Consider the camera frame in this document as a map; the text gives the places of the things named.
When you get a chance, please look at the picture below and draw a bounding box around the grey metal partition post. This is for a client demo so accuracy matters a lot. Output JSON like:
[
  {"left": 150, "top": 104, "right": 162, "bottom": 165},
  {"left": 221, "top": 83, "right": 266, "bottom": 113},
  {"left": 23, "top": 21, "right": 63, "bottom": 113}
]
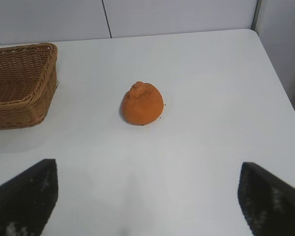
[{"left": 250, "top": 0, "right": 262, "bottom": 31}]

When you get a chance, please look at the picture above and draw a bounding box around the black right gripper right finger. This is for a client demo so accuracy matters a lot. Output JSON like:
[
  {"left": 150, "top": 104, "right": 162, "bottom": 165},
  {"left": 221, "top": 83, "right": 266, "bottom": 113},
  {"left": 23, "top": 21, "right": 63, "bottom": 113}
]
[{"left": 237, "top": 161, "right": 295, "bottom": 236}]

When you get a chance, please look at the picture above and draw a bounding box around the orange citrus fruit with knob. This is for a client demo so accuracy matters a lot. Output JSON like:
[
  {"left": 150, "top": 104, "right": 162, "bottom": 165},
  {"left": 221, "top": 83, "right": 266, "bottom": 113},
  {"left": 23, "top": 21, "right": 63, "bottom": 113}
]
[{"left": 120, "top": 81, "right": 165, "bottom": 126}]

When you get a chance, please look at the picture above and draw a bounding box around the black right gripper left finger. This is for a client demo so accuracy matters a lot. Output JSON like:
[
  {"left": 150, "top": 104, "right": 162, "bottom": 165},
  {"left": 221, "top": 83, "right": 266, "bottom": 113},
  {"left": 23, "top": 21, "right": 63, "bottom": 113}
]
[{"left": 0, "top": 158, "right": 59, "bottom": 236}]

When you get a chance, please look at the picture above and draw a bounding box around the brown woven wicker basket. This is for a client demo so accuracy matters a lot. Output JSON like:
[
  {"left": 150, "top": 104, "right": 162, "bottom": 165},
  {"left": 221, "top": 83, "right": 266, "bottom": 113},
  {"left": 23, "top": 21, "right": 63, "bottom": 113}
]
[{"left": 0, "top": 42, "right": 59, "bottom": 131}]

